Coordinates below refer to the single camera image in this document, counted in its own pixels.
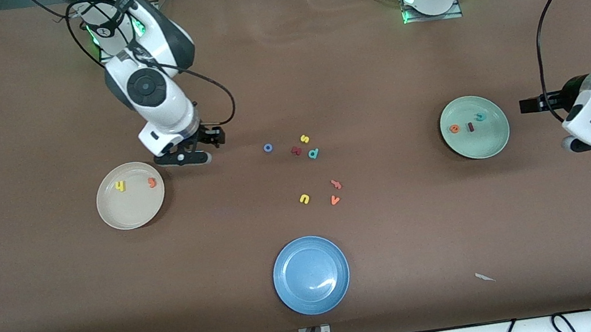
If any green plate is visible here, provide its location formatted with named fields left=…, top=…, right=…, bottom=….
left=436, top=90, right=515, bottom=165

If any beige plate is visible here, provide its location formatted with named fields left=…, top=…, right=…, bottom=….
left=91, top=158, right=170, bottom=235

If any blue plate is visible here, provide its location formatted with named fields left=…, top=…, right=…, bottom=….
left=268, top=231, right=356, bottom=320

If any brown paper table cover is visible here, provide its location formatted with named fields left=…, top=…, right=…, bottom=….
left=0, top=0, right=591, bottom=332

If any looped black floor cable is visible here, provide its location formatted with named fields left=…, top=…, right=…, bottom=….
left=550, top=309, right=586, bottom=332

